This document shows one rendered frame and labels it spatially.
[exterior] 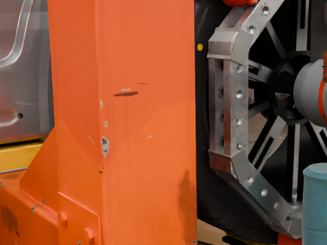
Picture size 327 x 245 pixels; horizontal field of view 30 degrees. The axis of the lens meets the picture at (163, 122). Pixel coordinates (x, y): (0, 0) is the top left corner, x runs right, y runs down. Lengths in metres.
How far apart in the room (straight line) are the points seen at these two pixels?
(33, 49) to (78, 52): 0.48
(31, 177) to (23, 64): 0.28
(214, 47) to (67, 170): 0.33
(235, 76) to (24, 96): 0.50
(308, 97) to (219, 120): 0.19
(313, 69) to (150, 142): 0.44
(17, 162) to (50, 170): 0.30
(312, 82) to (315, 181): 0.21
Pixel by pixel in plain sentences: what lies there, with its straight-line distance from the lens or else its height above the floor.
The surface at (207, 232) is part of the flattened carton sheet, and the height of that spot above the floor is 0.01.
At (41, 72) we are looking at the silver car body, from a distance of 1.34.
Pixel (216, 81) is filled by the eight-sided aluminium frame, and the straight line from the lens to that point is 1.06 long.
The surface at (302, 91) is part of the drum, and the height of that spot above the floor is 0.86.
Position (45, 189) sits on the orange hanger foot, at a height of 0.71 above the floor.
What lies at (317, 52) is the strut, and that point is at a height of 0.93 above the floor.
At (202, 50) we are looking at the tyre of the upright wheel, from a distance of 1.08.
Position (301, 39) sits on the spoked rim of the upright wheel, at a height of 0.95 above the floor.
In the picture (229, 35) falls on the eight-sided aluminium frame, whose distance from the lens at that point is 1.03.
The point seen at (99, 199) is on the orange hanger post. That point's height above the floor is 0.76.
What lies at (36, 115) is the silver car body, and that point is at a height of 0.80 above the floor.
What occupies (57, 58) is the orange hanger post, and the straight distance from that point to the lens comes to 0.92.
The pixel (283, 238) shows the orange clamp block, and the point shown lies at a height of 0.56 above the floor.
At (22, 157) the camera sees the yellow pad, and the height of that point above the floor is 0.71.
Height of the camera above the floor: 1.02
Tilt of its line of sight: 11 degrees down
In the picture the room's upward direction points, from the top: 1 degrees counter-clockwise
